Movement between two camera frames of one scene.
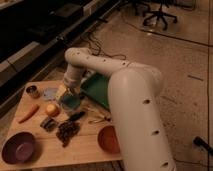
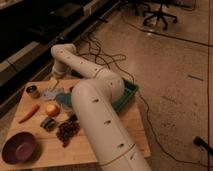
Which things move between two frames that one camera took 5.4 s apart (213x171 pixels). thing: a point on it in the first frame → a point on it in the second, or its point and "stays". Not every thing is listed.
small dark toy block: [49, 124] stays
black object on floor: [204, 144] stays
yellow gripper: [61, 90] → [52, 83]
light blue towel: [50, 93] stays
